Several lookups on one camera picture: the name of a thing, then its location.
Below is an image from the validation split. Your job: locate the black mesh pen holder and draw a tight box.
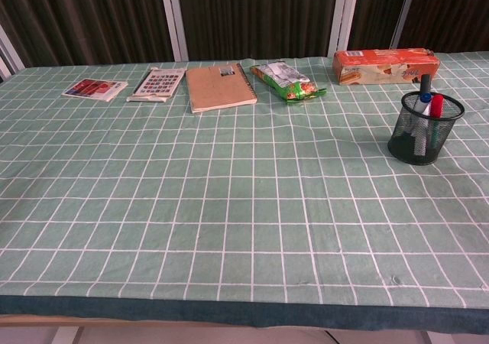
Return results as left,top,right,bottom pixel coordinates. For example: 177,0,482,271
387,91,466,166

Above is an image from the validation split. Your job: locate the blue marker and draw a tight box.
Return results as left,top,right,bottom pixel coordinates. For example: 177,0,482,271
405,92,432,146

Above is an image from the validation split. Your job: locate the red marker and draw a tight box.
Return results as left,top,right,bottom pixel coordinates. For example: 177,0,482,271
427,94,445,150

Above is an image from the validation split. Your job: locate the green checked tablecloth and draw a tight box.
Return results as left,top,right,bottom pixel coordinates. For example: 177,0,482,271
0,51,489,329

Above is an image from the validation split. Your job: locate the brown spiral notebook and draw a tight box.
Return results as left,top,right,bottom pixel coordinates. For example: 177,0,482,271
185,63,258,115

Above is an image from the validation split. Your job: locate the green snack bag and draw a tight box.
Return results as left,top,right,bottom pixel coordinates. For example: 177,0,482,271
249,61,328,103

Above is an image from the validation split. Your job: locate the sticker sheet package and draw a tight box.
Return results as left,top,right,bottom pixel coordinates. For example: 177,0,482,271
126,67,186,103

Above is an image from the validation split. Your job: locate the dark slatted screen panel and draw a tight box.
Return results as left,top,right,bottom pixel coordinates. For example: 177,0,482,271
349,0,489,54
0,0,179,70
175,0,341,61

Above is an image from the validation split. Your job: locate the orange cardboard box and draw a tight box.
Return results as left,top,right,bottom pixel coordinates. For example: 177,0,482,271
332,47,439,86

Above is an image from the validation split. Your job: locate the red printed card booklet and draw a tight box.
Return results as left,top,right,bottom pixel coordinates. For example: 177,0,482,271
61,78,129,103

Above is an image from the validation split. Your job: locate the white partition frame post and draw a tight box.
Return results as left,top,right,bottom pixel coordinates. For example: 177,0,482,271
158,0,190,62
0,24,26,81
327,0,362,58

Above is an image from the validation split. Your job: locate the thin white frame bar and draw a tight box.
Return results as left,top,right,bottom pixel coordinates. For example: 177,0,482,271
390,0,420,46

